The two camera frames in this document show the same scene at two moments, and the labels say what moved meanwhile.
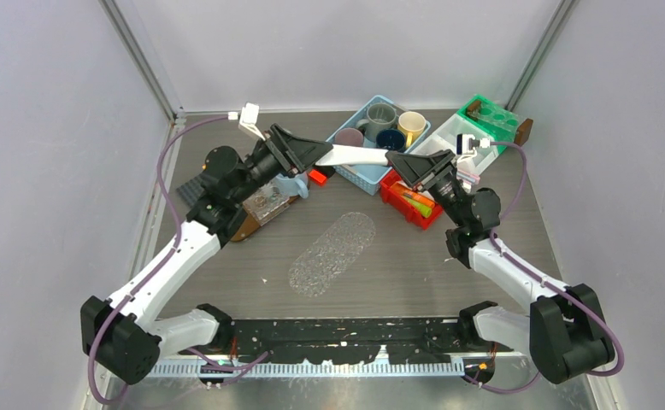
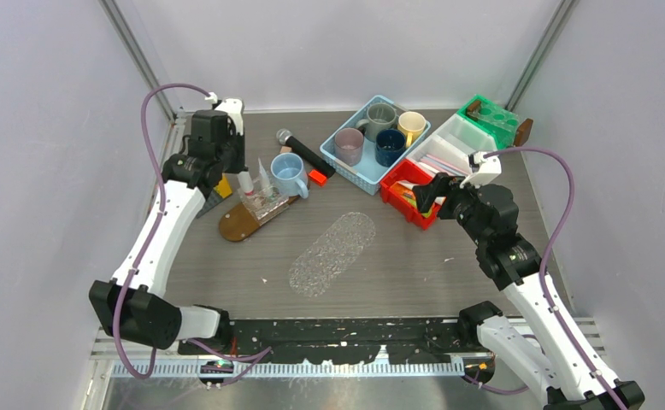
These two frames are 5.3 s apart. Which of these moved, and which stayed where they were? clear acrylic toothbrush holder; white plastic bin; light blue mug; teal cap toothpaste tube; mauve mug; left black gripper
Moved: teal cap toothpaste tube; left black gripper
Stayed: white plastic bin; clear acrylic toothbrush holder; light blue mug; mauve mug
